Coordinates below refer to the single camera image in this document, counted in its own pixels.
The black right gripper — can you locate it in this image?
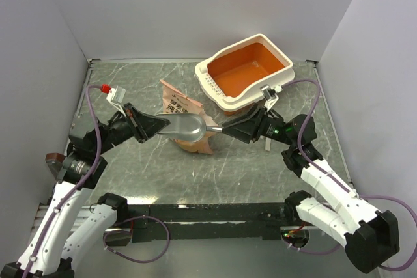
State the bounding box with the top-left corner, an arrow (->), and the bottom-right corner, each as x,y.
222,103 -> 296,146

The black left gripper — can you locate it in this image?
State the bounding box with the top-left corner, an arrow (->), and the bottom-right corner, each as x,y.
93,102 -> 170,154

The white bag sealing clip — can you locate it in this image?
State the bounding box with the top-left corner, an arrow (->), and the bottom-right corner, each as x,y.
265,138 -> 272,152

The pink cat litter bag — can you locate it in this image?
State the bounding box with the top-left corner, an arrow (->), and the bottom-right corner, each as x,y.
160,79 -> 218,154

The grey metal litter scoop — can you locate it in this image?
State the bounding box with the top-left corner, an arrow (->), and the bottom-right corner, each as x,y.
157,113 -> 223,142

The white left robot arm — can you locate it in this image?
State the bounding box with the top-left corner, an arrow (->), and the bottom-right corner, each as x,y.
1,104 -> 170,277

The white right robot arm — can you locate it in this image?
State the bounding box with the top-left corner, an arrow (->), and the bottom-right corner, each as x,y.
222,105 -> 399,273

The orange and white litter box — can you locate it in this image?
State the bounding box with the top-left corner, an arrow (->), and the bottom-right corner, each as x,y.
195,33 -> 295,115

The brown dustpan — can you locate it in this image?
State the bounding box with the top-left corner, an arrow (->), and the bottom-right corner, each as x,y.
45,152 -> 65,180

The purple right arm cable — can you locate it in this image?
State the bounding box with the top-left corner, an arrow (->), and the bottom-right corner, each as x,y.
280,78 -> 417,272

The aluminium frame rail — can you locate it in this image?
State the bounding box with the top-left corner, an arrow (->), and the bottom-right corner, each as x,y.
31,202 -> 98,232

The black mounting base rail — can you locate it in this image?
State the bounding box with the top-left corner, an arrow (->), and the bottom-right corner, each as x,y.
115,202 -> 302,243

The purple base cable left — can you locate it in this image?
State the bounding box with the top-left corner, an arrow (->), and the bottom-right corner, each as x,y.
102,215 -> 171,263

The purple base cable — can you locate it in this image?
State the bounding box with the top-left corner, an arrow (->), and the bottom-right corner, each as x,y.
282,221 -> 341,256
102,215 -> 171,263

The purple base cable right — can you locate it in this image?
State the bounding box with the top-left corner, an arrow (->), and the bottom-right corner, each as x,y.
282,221 -> 341,256

